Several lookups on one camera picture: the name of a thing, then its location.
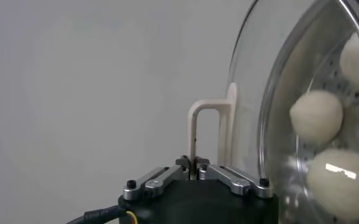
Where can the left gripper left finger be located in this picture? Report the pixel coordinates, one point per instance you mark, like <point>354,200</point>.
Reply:
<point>158,182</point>

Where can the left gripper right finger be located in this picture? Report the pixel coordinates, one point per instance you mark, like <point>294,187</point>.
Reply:
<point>237,182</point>

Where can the white steamed baozi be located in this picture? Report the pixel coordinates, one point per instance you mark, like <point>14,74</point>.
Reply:
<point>316,117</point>
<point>357,61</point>
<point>342,188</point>

